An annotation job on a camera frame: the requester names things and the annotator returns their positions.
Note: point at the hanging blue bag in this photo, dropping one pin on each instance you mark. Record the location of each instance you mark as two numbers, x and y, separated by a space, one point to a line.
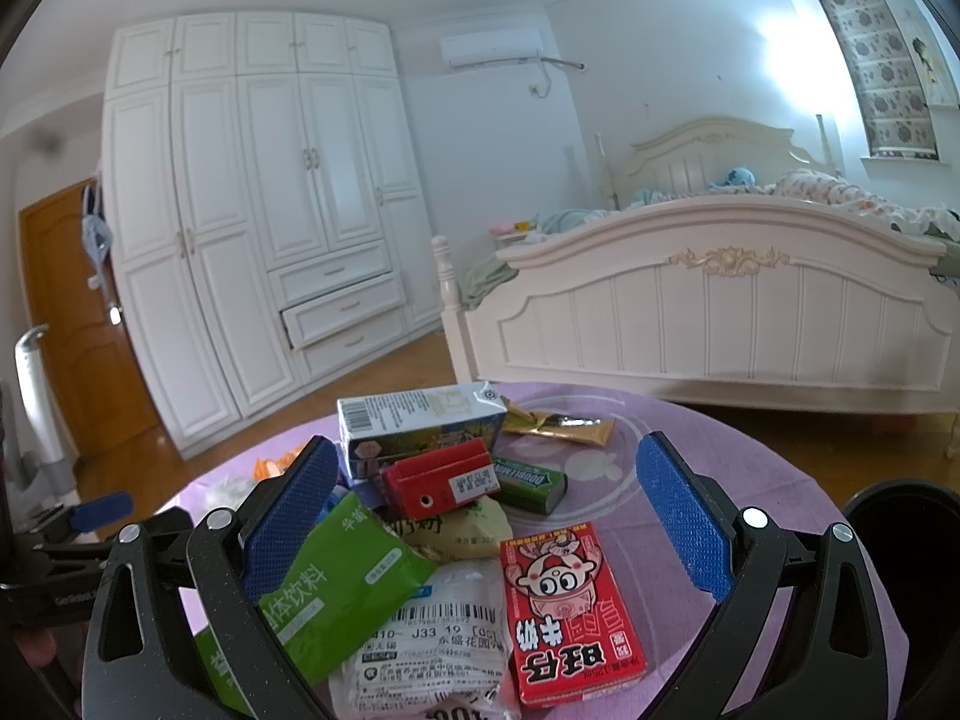
96 235

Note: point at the gold sachet wrapper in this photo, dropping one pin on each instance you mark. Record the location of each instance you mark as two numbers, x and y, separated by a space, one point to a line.
582 430

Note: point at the white air conditioner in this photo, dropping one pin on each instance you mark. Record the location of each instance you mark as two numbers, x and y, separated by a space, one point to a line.
490 47

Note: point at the green gum pack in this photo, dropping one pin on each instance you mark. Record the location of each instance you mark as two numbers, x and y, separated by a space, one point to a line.
529 488

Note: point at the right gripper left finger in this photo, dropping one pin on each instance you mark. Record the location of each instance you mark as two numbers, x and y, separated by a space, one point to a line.
141 660

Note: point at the red small box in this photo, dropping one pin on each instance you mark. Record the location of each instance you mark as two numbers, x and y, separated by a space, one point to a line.
440 481

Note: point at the blue plush toy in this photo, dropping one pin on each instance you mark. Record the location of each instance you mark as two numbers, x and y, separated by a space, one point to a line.
737 177

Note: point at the white wardrobe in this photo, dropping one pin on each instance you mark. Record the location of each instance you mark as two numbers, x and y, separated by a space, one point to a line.
269 230

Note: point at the floral window blind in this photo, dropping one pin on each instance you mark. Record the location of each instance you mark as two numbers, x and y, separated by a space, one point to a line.
888 89

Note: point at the white labelled plastic bag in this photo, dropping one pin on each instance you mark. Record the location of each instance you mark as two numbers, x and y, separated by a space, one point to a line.
445 654

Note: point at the black trash bin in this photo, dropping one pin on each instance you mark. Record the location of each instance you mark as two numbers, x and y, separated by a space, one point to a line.
910 530

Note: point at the green solid drink pouch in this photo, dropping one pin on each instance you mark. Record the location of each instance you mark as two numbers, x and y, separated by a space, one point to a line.
319 582

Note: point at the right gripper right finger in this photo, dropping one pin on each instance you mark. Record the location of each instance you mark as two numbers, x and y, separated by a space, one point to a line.
795 631

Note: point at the purple round tablecloth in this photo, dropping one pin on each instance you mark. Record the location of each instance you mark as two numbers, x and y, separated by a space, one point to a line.
603 489

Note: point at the red cartoon milk box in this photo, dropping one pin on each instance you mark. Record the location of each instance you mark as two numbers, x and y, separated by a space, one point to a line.
571 635

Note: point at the orange snack wrapper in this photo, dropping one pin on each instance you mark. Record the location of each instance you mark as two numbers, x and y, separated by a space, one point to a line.
268 468

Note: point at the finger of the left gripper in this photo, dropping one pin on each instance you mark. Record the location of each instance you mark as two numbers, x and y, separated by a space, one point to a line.
94 514

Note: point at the beige snack bag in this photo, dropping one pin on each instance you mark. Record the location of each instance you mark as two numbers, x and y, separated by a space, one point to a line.
471 532

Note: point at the wooden door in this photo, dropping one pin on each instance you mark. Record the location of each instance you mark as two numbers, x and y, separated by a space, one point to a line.
96 381

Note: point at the white blue milk carton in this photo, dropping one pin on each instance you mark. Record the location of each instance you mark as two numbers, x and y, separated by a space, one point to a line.
378 430

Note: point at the white bed frame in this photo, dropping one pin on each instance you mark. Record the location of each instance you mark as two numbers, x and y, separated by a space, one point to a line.
798 294

